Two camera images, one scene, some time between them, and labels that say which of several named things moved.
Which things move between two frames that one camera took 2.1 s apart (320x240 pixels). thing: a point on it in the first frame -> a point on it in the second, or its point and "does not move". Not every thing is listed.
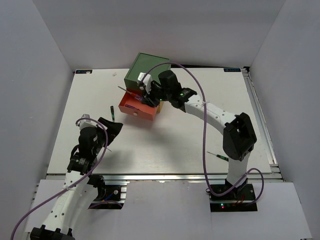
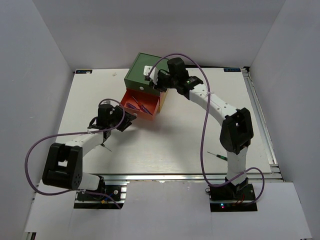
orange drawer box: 133,105 does not move
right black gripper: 149,102 -> 158,88
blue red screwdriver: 135,95 -> 142,107
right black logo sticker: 232,70 does not move
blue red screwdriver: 131,107 does not move
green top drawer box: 144,63 does not move
